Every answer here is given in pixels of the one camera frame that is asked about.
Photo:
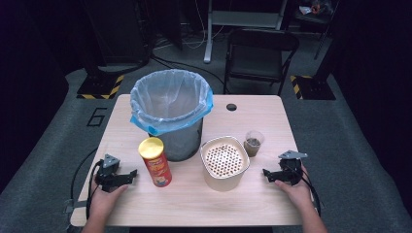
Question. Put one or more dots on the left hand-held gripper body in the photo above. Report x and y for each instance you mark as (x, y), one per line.
(108, 168)

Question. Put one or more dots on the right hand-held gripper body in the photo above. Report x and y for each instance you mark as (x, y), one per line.
(291, 166)

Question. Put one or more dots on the red chips can yellow lid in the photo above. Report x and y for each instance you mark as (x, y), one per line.
(158, 168)

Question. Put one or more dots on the small clear plastic cup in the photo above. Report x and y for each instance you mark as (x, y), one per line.
(253, 144)

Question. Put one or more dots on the beige container with perforated strainer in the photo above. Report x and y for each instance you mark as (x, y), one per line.
(223, 161)

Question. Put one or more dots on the grey mesh trash bin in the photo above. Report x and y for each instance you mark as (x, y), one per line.
(181, 144)

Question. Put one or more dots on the translucent blue plastic bin liner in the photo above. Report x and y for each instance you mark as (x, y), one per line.
(168, 93)

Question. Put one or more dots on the person's right hand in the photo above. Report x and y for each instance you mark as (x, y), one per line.
(296, 194)

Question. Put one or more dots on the person's left hand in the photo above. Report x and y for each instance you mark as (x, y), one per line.
(105, 200)

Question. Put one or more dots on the grey tape strip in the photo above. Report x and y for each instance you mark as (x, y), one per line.
(74, 205)

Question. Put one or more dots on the hazard-striped black stand base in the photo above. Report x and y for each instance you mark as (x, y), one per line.
(312, 88)
(100, 87)

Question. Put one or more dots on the black folding chair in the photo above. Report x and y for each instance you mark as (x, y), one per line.
(259, 58)

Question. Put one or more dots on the dark equipment cabinet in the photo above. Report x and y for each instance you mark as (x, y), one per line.
(120, 32)

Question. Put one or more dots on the white metal desk frame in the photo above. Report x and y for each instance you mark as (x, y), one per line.
(241, 19)

